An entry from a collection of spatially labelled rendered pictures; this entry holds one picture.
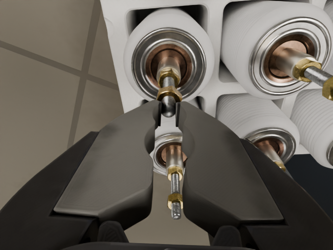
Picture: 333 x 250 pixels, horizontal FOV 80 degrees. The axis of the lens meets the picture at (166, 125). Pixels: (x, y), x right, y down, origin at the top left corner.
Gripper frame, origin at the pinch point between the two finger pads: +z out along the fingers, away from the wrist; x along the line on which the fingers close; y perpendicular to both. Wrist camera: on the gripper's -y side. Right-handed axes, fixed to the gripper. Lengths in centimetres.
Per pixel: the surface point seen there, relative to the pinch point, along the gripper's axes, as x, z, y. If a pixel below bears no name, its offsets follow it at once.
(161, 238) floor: 1, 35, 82
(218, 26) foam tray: 5.9, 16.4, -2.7
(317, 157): 21.1, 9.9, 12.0
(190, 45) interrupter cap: 1.9, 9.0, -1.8
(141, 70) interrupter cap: -2.8, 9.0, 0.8
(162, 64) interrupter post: -0.7, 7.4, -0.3
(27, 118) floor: -37, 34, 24
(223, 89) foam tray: 8.3, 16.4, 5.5
